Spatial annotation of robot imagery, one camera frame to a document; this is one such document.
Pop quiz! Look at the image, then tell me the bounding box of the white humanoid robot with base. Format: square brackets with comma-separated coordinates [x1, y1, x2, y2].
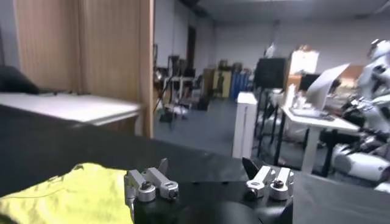
[330, 38, 390, 192]

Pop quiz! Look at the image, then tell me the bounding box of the yellow-green printed t-shirt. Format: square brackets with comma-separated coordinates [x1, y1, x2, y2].
[0, 163, 135, 224]

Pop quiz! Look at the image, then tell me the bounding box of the black trash bin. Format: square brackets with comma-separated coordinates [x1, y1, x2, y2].
[197, 96, 210, 111]

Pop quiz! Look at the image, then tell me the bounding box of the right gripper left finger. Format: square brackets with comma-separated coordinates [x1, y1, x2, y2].
[124, 157, 180, 203]

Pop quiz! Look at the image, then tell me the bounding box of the black monitor on stand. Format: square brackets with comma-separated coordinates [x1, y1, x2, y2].
[253, 57, 287, 158]

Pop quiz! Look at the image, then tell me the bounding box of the white drink bottle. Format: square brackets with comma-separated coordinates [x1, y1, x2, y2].
[285, 83, 297, 107]

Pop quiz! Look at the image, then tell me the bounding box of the blue poster board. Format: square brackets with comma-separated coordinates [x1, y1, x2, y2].
[230, 71, 250, 100]

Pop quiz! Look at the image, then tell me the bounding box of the black plastic table cover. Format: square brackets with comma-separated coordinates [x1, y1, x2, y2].
[0, 105, 390, 224]

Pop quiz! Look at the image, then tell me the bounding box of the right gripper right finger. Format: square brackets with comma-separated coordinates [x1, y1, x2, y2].
[242, 156, 295, 201]

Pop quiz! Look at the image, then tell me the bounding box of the yellow poster board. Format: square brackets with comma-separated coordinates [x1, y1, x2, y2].
[213, 69, 232, 98]

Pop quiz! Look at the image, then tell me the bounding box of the closed grey laptop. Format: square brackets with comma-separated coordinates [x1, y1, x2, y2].
[289, 108, 336, 121]

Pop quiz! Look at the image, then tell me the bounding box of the wooden partition screen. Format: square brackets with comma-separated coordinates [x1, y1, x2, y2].
[13, 0, 155, 139]

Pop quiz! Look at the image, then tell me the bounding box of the white height-adjustable desk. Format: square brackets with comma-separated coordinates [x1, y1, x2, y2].
[282, 105, 361, 174]

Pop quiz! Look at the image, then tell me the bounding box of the black tripod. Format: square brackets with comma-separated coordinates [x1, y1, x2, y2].
[154, 75, 183, 122]

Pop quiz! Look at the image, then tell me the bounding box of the tall white cardboard box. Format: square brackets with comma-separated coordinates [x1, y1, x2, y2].
[232, 92, 258, 159]

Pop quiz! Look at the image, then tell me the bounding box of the white rectangular table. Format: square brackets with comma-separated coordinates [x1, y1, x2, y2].
[0, 92, 143, 136]

